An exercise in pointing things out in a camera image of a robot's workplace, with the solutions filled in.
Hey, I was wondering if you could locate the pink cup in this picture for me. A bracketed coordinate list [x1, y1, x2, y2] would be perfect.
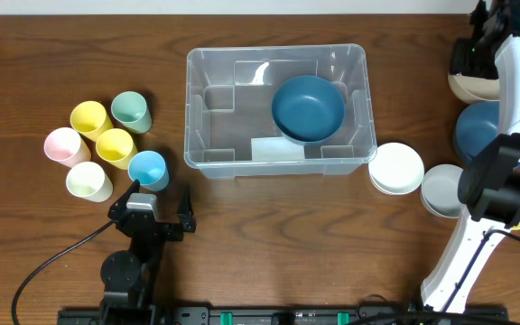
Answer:
[43, 127, 91, 168]

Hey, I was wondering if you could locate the green cup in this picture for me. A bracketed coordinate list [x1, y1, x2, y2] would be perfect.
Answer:
[111, 91, 152, 134]

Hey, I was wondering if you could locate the light blue cup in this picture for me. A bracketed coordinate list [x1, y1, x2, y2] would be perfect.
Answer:
[127, 151, 170, 191]

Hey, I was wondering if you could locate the yellow cup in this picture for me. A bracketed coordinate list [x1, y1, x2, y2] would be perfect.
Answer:
[96, 128, 138, 170]
[70, 101, 113, 142]

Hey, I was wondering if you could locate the yellow cup upper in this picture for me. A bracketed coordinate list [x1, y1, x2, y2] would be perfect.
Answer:
[70, 101, 113, 142]

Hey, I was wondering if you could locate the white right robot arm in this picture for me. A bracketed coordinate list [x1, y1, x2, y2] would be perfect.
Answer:
[420, 0, 520, 314]

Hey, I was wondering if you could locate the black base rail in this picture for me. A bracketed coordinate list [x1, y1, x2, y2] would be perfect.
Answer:
[57, 303, 509, 325]

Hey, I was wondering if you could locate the dark blue large bowl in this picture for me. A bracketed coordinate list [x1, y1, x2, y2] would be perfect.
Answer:
[452, 101, 499, 165]

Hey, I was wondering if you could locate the yellow cup lower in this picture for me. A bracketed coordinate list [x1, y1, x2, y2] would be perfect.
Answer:
[96, 128, 138, 170]

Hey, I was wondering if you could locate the cream white cup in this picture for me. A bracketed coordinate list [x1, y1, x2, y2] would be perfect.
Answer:
[66, 162, 113, 202]

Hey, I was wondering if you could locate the clear plastic storage bin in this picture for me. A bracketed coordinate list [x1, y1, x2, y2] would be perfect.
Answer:
[184, 44, 377, 179]

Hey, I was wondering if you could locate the light grey small bowl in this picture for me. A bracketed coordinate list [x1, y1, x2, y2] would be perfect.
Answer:
[420, 164, 462, 218]

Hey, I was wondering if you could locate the white small bowl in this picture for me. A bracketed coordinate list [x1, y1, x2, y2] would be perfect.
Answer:
[368, 143, 424, 195]

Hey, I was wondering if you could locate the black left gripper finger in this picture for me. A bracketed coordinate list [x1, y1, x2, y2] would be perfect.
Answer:
[177, 186, 197, 233]
[107, 180, 140, 221]

